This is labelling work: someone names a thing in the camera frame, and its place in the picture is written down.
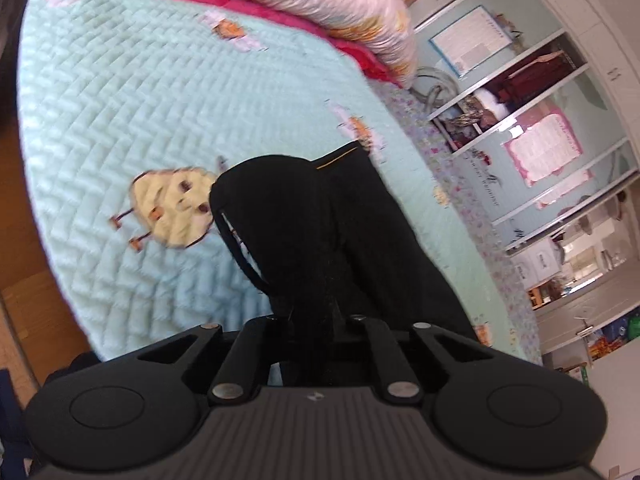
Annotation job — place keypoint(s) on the mint bee-print quilted bedspread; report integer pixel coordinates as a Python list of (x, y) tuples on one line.
[(125, 85)]

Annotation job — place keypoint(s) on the colourful hanging bags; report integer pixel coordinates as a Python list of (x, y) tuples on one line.
[(620, 335)]

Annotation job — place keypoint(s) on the pile of patterned clothes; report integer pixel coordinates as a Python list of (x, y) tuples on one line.
[(465, 125)]

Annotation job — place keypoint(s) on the light blue sliding-door wardrobe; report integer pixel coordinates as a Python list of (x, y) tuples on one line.
[(550, 85)]

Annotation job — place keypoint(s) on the white door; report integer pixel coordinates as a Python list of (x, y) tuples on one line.
[(585, 310)]

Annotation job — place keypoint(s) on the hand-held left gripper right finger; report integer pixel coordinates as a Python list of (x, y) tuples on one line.
[(372, 335)]

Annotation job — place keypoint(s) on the purple floral bed sheet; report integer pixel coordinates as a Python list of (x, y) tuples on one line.
[(475, 220)]

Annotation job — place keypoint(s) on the white drawer cabinet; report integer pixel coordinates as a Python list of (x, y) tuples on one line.
[(537, 262)]

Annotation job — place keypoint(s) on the blue framed chart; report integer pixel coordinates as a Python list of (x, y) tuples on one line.
[(470, 40)]

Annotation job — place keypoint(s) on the red hanging clothes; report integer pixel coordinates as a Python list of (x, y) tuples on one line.
[(535, 75)]

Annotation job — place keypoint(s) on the black yellow-striped fleece pants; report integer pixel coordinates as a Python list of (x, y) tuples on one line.
[(350, 235)]

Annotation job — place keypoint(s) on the pink bordered poster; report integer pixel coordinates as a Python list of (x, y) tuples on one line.
[(542, 147)]

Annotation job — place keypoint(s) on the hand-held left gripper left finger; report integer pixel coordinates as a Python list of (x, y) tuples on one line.
[(260, 340)]

